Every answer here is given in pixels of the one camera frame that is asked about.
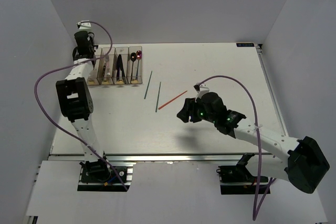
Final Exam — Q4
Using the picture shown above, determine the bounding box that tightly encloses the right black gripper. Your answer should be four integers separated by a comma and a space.
176, 98, 216, 124

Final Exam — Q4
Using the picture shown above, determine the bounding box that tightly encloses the pink handled fork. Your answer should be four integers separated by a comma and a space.
105, 55, 111, 80

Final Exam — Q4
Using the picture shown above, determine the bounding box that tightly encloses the orange chopstick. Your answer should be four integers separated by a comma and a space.
158, 90, 188, 110

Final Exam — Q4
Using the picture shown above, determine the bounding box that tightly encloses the dark blue plastic knife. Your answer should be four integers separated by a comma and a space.
116, 55, 123, 81

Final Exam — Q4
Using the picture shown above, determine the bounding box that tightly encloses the black plastic knife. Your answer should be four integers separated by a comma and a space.
120, 61, 125, 83

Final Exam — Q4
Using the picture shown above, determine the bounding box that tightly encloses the teal chopstick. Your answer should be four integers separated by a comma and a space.
155, 81, 162, 113
144, 70, 153, 100

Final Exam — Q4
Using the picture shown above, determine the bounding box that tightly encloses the black spoon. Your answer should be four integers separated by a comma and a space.
130, 52, 137, 76

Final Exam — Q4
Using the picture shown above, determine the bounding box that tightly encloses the iridescent red spoon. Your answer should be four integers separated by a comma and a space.
136, 50, 142, 79

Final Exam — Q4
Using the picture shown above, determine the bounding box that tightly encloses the silver fork dark handle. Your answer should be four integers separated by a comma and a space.
102, 59, 108, 78

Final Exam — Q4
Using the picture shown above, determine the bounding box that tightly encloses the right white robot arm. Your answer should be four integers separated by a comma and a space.
177, 85, 330, 194

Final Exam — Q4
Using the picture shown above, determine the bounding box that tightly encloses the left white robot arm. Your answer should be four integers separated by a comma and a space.
56, 21, 103, 163

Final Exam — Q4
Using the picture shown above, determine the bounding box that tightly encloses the clear container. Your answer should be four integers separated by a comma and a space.
127, 46, 143, 84
97, 47, 115, 85
81, 48, 102, 85
113, 47, 128, 85

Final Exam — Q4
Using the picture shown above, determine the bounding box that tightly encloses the blue logo sticker right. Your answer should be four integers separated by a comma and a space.
236, 42, 255, 47

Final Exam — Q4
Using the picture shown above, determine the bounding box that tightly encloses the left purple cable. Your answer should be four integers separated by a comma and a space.
34, 20, 131, 192

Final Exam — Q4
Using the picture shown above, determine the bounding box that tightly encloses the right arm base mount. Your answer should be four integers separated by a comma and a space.
216, 153, 258, 195

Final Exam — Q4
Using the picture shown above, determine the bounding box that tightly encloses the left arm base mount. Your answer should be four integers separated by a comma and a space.
77, 160, 131, 192

